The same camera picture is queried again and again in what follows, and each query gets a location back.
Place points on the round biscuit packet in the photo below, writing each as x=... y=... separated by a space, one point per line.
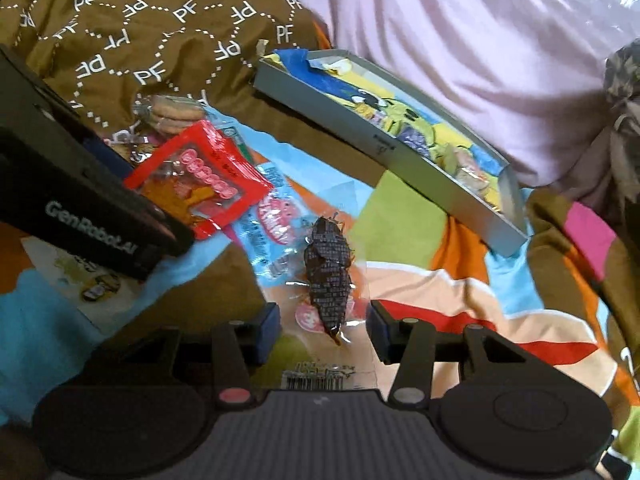
x=170 y=112

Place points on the small red label packet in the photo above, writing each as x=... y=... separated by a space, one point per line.
x=235 y=137

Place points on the brown patterned blanket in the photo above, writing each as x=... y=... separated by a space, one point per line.
x=150 y=0

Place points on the light blue snack packet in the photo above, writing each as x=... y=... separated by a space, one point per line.
x=272 y=215

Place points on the grey box with cartoon drawing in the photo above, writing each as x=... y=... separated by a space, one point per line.
x=380 y=165

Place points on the colourful cartoon printed blanket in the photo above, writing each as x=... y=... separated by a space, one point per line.
x=475 y=285

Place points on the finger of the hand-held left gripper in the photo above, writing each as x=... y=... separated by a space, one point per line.
x=107 y=156

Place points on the clear bag of clothes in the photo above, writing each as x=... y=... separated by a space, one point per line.
x=622 y=75

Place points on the red dried tofu packet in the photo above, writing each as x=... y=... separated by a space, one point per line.
x=210 y=175

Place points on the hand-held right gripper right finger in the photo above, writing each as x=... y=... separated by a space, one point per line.
x=379 y=330

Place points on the dark snack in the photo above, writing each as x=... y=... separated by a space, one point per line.
x=327 y=270

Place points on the red cookie packet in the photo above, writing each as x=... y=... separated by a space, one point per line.
x=135 y=150

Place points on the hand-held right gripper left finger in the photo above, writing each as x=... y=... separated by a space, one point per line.
x=270 y=327

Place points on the pink sheet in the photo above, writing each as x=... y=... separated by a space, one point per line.
x=450 y=35

